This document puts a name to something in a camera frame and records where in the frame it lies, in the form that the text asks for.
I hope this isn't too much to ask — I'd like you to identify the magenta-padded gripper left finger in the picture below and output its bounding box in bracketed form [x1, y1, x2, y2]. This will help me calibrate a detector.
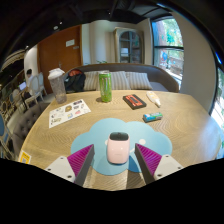
[44, 143, 96, 187]

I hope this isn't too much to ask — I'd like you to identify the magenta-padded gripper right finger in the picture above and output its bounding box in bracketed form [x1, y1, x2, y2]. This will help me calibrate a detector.
[134, 143, 184, 185]

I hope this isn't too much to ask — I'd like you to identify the pink computer mouse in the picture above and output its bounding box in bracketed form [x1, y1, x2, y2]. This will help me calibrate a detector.
[106, 131, 131, 165]

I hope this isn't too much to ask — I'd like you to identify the blue cloud-shaped mouse pad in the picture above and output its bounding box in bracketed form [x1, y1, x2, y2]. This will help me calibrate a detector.
[70, 117, 173, 177]

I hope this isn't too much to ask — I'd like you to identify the yellow code card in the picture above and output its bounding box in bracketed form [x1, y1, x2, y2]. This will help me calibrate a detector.
[18, 149, 32, 165]

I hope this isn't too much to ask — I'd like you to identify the small blue packet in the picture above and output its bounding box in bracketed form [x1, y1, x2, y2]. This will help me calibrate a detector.
[142, 111, 164, 123]

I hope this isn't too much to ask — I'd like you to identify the white sticker sheet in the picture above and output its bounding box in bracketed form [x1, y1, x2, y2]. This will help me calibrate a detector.
[48, 98, 92, 129]

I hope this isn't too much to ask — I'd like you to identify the white tube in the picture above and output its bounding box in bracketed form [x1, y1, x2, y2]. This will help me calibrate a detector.
[145, 90, 162, 108]

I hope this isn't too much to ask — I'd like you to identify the group of blue-backed chairs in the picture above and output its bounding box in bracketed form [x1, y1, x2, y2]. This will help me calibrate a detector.
[0, 89, 21, 158]

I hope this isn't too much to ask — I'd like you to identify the black and red box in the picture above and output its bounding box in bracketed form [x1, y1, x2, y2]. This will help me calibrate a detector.
[122, 93, 148, 111]

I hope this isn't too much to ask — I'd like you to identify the clear plastic shaker bottle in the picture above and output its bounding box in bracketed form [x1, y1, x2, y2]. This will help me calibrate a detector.
[47, 67, 68, 105]

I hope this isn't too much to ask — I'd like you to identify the white dining chair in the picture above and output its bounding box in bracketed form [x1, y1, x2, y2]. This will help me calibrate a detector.
[24, 72, 48, 104]

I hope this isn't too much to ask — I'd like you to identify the black backpack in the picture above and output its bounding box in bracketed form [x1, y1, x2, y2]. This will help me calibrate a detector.
[63, 68, 87, 94]

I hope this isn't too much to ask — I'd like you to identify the brown curved bench sofa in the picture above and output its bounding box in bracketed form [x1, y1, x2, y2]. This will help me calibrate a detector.
[64, 62, 180, 94]

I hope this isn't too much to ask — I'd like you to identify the striped cushion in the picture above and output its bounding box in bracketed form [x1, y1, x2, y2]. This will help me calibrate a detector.
[83, 70, 101, 92]
[109, 70, 132, 91]
[125, 71, 153, 91]

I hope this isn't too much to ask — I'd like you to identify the open laptop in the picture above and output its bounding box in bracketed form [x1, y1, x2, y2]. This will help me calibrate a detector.
[18, 81, 28, 92]

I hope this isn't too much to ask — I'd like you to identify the green drink can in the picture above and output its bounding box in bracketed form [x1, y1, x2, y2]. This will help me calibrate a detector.
[98, 70, 113, 103]

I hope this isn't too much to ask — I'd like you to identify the person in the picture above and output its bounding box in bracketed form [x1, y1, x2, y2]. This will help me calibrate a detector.
[22, 68, 35, 101]

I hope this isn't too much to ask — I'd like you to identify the brown wooden door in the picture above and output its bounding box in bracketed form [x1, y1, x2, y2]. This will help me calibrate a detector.
[37, 24, 84, 95]

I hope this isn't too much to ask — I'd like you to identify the dark-framed window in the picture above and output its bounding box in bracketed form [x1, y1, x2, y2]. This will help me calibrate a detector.
[151, 17, 185, 89]

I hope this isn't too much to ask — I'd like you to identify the arched glass cabinet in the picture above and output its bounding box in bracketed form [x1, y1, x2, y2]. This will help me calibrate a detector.
[113, 27, 145, 64]

